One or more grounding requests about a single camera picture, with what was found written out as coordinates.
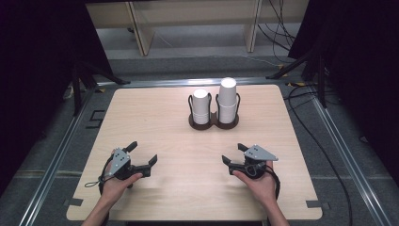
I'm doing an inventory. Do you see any long black floor cable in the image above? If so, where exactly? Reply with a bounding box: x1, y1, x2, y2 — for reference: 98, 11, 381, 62
283, 84, 354, 226

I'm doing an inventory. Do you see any tall stack of white cups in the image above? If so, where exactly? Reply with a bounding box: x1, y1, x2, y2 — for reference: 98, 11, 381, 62
217, 76, 238, 124

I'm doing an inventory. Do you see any person's left hand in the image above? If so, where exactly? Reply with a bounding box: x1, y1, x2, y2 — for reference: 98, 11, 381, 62
101, 153, 144, 202

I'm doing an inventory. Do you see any metal floor rail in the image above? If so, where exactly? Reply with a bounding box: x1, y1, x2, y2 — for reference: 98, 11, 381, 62
309, 90, 393, 226
97, 77, 291, 89
18, 84, 99, 226

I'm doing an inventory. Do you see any dark curtain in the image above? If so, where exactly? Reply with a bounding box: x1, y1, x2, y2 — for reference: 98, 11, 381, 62
287, 0, 399, 180
0, 0, 115, 192

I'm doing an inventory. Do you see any dark brown double cup holder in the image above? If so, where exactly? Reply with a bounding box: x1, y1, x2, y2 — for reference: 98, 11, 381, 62
187, 92, 241, 131

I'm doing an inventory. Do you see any white paper cup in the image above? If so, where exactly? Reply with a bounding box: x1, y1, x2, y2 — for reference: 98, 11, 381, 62
192, 89, 211, 117

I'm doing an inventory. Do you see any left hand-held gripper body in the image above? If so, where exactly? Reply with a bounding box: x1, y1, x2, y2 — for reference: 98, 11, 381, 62
109, 148, 139, 182

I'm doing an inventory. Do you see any pale wooden shelf unit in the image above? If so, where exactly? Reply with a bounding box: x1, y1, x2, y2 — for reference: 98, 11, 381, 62
86, 0, 311, 57

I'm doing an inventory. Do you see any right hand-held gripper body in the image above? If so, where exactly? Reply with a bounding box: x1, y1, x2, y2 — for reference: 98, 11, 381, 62
244, 144, 279, 180

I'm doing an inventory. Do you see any thin white floor cable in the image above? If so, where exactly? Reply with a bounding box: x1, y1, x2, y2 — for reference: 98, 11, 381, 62
239, 54, 280, 69

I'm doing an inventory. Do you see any thin black lanyard loop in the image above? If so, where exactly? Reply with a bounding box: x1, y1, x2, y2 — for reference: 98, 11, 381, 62
84, 177, 106, 189

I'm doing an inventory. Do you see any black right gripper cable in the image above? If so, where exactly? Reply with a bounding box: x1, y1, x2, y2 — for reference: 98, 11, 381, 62
264, 165, 281, 201

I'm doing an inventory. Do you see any person's right hand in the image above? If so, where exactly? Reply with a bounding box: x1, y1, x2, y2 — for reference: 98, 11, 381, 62
232, 161, 278, 207

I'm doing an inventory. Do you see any bundle of black cables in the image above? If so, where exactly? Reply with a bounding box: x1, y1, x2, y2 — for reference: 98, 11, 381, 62
257, 0, 297, 64

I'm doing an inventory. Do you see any black tripod stand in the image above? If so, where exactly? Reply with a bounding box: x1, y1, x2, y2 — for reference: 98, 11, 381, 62
70, 60, 132, 117
265, 46, 329, 109

